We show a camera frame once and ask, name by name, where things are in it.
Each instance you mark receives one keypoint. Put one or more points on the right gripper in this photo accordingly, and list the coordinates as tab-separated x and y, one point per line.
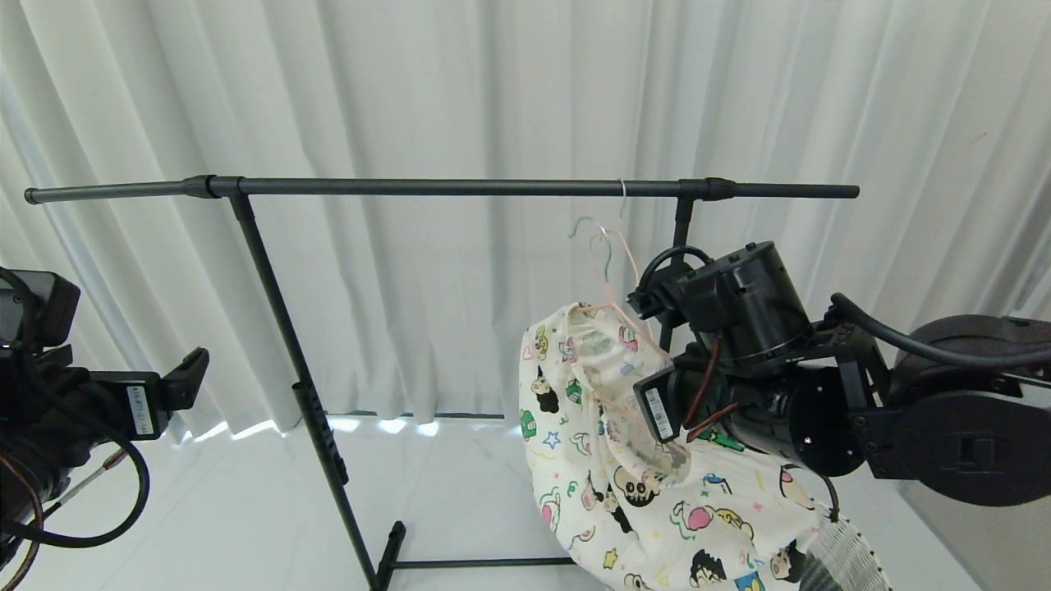
780	419

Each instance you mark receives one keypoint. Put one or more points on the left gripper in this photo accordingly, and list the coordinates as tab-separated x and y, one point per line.
82	410

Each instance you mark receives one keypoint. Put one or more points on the cream printed garment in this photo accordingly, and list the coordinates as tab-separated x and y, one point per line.
640	509

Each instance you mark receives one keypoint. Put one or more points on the pink clothes hanger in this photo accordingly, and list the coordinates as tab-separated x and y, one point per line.
622	197
608	246

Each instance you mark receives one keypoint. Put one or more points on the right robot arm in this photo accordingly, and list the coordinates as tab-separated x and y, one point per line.
969	435

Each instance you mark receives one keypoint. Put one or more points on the white laundry basket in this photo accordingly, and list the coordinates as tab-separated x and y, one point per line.
854	558

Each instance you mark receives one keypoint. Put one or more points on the black clothes rack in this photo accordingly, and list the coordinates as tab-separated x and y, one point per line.
410	187

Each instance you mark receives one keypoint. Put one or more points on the white curtain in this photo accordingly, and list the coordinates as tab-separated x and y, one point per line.
410	82

